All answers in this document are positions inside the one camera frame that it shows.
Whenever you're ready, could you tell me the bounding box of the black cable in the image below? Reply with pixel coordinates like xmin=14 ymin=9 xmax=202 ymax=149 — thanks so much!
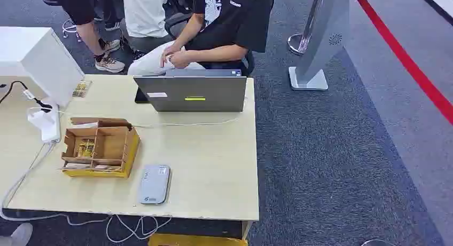
xmin=0 ymin=80 xmax=53 ymax=114

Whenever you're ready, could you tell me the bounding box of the pale grey shoe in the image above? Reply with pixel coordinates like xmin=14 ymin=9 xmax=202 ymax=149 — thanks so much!
xmin=0 ymin=223 xmax=34 ymax=246

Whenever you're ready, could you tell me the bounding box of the yellow crate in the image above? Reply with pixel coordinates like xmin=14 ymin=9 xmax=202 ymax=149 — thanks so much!
xmin=147 ymin=233 xmax=249 ymax=246

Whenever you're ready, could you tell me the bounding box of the pale wooden desk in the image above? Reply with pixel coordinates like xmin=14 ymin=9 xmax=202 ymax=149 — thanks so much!
xmin=0 ymin=74 xmax=260 ymax=240

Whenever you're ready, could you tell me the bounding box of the yellow cards stack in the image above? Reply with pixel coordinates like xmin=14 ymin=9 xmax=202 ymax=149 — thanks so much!
xmin=76 ymin=139 xmax=96 ymax=158

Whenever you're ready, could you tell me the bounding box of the standing person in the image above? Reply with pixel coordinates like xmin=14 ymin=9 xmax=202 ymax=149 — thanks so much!
xmin=34 ymin=0 xmax=127 ymax=74

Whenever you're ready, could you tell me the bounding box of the white cabinet box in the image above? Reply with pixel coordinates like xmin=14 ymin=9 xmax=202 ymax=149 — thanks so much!
xmin=0 ymin=26 xmax=85 ymax=108

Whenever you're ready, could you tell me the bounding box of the yellow printed card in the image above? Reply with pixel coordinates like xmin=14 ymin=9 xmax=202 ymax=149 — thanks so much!
xmin=72 ymin=80 xmax=93 ymax=98

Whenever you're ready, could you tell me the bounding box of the grey flat card reader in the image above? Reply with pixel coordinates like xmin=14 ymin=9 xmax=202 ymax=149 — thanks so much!
xmin=137 ymin=164 xmax=172 ymax=205

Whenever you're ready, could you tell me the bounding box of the chrome round base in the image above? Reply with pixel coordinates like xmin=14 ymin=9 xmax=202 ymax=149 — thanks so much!
xmin=360 ymin=239 xmax=398 ymax=246

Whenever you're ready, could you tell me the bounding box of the wooden card box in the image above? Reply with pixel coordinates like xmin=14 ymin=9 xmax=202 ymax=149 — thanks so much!
xmin=59 ymin=116 xmax=142 ymax=179

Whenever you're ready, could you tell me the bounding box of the grey kiosk stand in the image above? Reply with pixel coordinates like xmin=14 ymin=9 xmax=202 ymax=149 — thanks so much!
xmin=288 ymin=0 xmax=351 ymax=92

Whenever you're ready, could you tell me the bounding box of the person in pale top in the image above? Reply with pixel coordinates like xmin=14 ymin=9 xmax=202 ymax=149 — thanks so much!
xmin=119 ymin=0 xmax=174 ymax=55

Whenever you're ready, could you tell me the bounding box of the seated person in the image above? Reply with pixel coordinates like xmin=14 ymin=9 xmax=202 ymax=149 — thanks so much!
xmin=127 ymin=0 xmax=275 ymax=77

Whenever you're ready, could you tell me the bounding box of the grey laptop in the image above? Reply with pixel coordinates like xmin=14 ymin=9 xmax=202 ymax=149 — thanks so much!
xmin=133 ymin=68 xmax=248 ymax=113

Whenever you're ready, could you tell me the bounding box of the white power strip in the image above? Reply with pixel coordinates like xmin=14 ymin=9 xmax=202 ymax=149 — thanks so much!
xmin=27 ymin=104 xmax=62 ymax=144

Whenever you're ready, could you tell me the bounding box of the chrome stanchion post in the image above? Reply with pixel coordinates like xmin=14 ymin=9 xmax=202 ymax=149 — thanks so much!
xmin=287 ymin=0 xmax=323 ymax=57

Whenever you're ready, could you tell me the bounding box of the white floor cable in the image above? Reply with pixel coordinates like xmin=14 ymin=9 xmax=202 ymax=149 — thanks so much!
xmin=61 ymin=18 xmax=83 ymax=43

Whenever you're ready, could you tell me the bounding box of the grey office chair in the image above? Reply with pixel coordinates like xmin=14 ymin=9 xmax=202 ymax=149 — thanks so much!
xmin=164 ymin=12 xmax=193 ymax=39

